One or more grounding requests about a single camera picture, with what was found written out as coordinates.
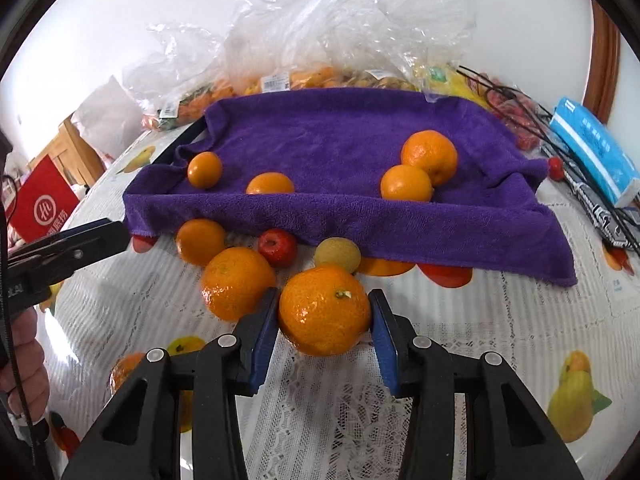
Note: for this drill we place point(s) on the wooden chair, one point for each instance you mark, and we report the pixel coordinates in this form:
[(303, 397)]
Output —
[(75, 150)]

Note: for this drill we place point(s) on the small mandarin orange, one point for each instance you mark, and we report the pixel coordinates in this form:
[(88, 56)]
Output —
[(204, 170), (270, 183), (200, 241)]

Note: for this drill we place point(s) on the white plastic bag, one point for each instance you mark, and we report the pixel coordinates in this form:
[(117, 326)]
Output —
[(105, 110)]

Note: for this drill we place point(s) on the large mandarin orange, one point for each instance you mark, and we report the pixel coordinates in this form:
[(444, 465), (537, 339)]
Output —
[(237, 283), (430, 156), (324, 310)]

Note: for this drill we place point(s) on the clear bag of oranges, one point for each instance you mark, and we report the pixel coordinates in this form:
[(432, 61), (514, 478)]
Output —
[(195, 100)]

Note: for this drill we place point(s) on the yellow banana package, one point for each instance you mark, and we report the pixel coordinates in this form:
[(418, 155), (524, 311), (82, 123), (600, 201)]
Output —
[(450, 85)]

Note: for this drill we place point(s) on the purple towel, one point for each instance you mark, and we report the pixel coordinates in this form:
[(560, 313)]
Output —
[(325, 135)]

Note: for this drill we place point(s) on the clear bag of red fruit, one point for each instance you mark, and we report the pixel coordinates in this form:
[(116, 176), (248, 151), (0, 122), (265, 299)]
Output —
[(520, 125)]

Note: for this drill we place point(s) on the small red tomato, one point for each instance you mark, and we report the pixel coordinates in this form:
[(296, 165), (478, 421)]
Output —
[(556, 167)]

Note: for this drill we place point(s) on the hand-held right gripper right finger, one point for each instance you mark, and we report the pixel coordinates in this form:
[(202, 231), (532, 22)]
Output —
[(382, 340)]

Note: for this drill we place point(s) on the blue tissue box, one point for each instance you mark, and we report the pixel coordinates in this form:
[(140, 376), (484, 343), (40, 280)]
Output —
[(590, 145)]

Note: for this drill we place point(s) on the clear bag of longans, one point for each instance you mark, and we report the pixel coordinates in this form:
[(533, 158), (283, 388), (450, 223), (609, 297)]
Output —
[(375, 80)]

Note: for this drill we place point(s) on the red paper bag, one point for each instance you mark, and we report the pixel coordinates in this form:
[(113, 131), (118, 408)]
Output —
[(45, 205)]

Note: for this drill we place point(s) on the brown wooden door frame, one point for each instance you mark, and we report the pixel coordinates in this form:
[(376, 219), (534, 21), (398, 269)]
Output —
[(602, 60)]

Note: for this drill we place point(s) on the medium mandarin orange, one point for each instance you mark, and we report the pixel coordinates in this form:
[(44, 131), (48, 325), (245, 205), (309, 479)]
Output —
[(406, 183)]

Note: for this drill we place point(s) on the small yellow-green round fruit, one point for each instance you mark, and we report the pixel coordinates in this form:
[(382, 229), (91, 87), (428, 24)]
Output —
[(337, 255)]

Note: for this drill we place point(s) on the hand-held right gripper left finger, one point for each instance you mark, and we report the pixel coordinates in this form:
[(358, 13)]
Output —
[(265, 340)]

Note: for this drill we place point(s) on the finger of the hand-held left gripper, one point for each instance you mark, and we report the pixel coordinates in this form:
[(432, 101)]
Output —
[(100, 245), (60, 240)]

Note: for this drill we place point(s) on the small red round fruit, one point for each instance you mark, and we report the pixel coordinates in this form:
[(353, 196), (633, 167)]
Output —
[(277, 246)]

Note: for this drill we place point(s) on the person's left hand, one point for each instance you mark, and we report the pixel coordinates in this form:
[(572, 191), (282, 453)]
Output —
[(25, 360)]

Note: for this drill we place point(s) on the black tray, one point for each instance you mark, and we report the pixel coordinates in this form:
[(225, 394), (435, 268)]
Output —
[(182, 142)]

